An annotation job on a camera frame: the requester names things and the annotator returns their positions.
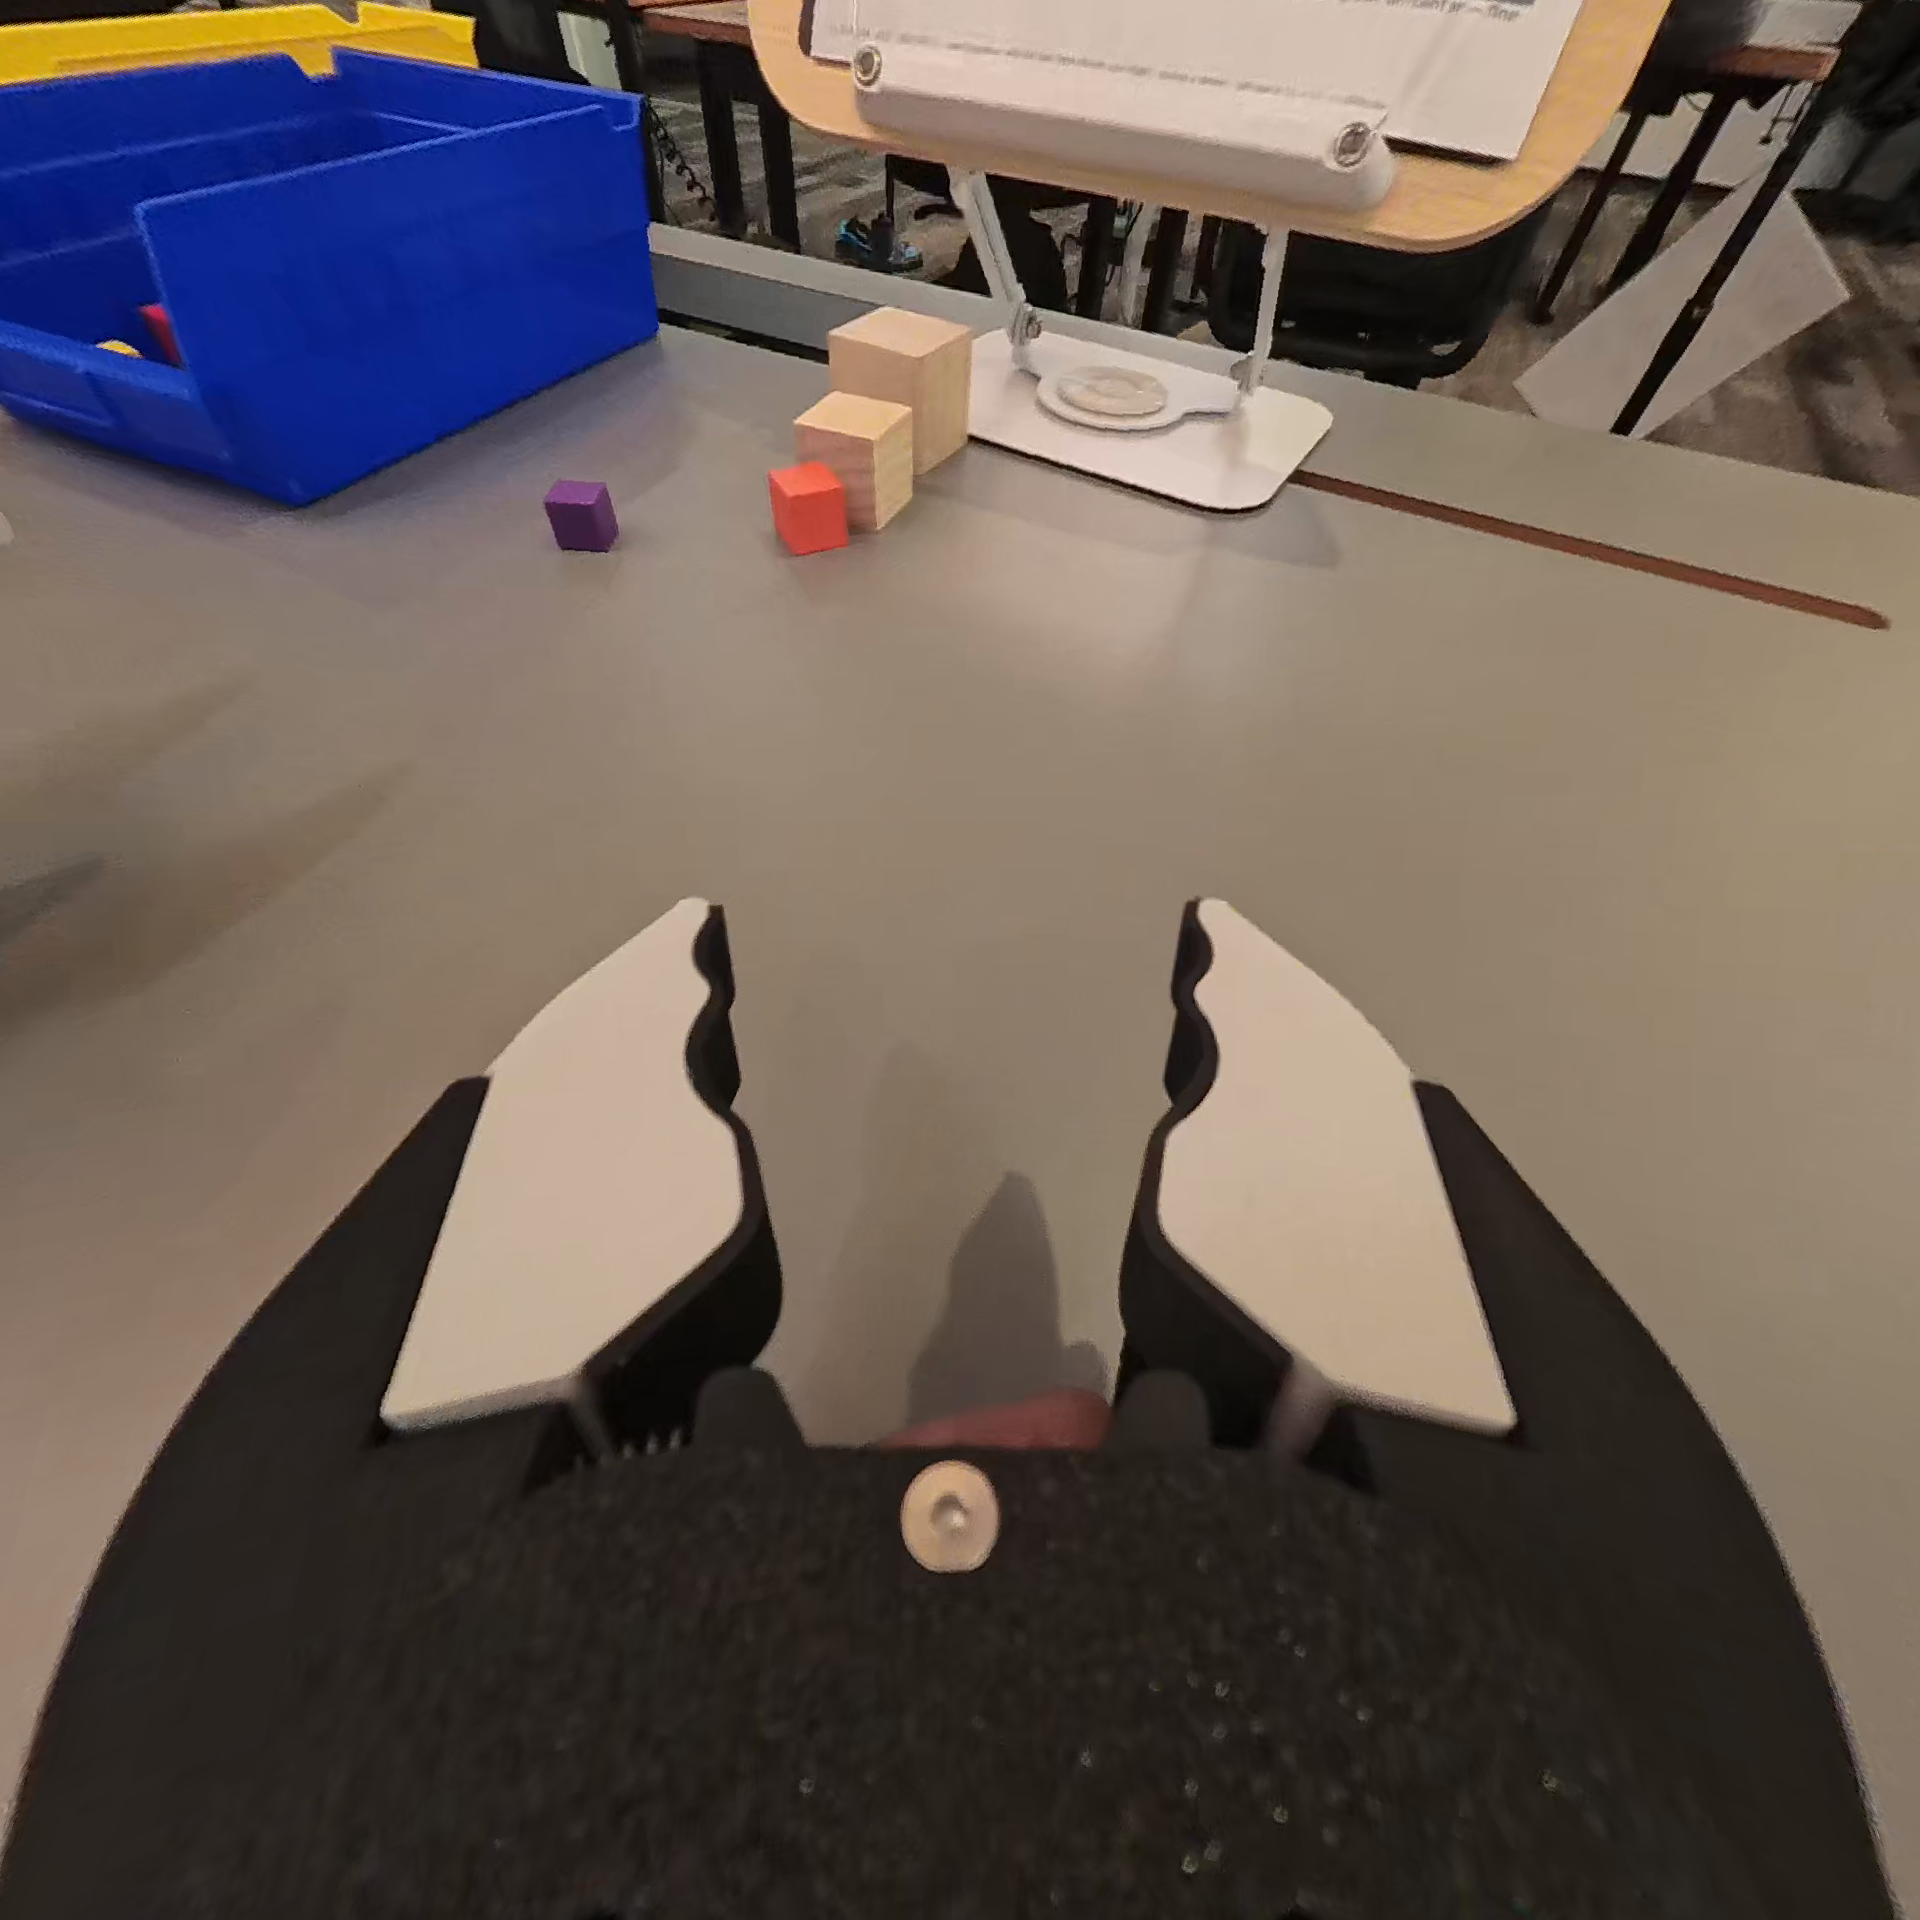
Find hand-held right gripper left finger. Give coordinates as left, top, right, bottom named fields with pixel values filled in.
left=383, top=897, right=783, bottom=1442

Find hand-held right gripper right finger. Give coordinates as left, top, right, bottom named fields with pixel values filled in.
left=1118, top=897, right=1519, bottom=1448

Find medium wooden cube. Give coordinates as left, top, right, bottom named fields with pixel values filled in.
left=793, top=391, right=918, bottom=536

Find blue plastic bin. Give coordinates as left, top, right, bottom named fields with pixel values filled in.
left=0, top=53, right=658, bottom=507

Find large wooden cube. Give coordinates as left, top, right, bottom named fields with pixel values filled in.
left=829, top=308, right=978, bottom=480

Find white folding stand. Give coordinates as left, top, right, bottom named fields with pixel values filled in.
left=848, top=46, right=1401, bottom=515

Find black office chair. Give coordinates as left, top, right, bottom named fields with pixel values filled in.
left=1200, top=211, right=1577, bottom=387

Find white slanted panel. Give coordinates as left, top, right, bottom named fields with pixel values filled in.
left=1514, top=182, right=1855, bottom=439

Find white instruction sheet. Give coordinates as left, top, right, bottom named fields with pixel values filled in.
left=804, top=0, right=1593, bottom=163

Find yellow plastic bin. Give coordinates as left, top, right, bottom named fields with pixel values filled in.
left=0, top=4, right=481, bottom=88

